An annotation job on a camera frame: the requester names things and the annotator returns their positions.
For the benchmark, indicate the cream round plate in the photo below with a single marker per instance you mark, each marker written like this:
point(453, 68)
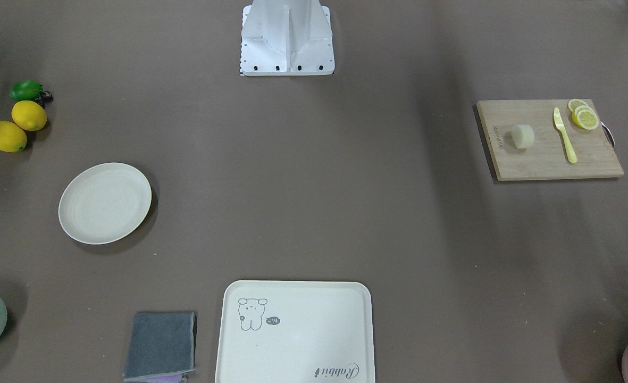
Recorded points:
point(105, 203)

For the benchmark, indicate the cream rabbit serving tray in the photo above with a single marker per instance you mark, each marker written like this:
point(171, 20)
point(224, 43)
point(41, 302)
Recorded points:
point(296, 331)

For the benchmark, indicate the pale white bun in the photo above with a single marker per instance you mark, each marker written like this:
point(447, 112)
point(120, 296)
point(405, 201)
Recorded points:
point(523, 136)

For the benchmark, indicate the folded grey cloth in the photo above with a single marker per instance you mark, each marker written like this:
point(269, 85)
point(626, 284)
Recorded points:
point(161, 347)

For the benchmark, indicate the bamboo cutting board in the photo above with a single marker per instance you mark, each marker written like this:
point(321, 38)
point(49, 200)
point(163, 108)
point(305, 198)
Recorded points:
point(546, 158)

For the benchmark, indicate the yellow plastic knife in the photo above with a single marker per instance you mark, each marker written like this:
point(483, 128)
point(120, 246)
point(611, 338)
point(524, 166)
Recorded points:
point(559, 125)

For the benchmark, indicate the lemon slices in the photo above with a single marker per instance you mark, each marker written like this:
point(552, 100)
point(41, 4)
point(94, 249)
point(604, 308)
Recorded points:
point(583, 115)

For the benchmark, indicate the dark cherries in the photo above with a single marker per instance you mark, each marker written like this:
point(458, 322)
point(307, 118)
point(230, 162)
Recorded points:
point(44, 96)

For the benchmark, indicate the yellow lemon lower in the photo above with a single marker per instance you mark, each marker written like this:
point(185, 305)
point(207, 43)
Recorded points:
point(29, 115)

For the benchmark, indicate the yellow lemon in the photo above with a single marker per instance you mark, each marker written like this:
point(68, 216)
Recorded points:
point(29, 115)
point(13, 139)

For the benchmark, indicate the green lime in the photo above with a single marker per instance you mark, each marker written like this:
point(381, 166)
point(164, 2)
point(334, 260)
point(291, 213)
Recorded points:
point(26, 90)

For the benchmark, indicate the yellow lemon upper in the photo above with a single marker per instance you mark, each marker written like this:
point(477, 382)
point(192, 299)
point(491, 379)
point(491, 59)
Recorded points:
point(13, 139)

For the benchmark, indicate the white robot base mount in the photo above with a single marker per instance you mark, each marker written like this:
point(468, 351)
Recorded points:
point(286, 38)

